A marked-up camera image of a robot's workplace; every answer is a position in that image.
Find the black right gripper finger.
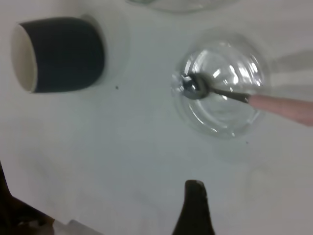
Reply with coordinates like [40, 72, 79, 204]
[171, 180, 216, 235]

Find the metal spoon with pink handle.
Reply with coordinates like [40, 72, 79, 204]
[179, 73, 313, 127]

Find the dark grey-blue ceramic mug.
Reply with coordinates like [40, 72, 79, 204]
[11, 16, 107, 94]

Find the clear glass saucer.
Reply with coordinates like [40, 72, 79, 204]
[171, 33, 271, 139]

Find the clear double-wall glass mug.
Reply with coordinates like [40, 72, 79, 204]
[126, 0, 242, 13]

